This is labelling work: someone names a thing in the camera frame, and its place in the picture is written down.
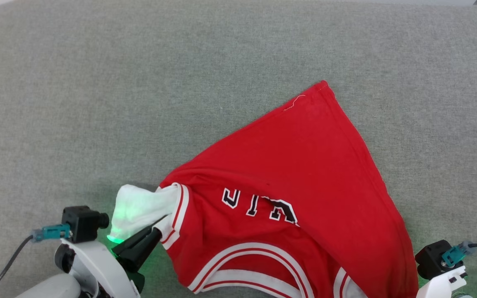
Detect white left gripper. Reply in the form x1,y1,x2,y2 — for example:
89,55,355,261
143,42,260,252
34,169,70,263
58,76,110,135
55,215,168,298

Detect black left camera cable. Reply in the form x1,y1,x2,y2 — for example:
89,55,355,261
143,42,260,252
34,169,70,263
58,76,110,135
0,235,34,287

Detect teal left camera connector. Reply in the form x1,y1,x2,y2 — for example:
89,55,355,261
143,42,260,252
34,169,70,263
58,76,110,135
31,224,72,243

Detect teal camera connector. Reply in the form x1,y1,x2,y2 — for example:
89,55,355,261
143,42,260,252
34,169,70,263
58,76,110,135
31,224,72,243
441,241,476,268

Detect teal right camera connector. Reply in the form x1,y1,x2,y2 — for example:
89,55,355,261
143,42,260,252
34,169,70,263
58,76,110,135
441,241,476,268

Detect red and white jersey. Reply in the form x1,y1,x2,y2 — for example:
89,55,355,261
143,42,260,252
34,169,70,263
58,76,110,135
108,80,419,298

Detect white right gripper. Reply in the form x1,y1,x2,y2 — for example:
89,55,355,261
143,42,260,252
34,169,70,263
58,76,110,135
417,266,469,298

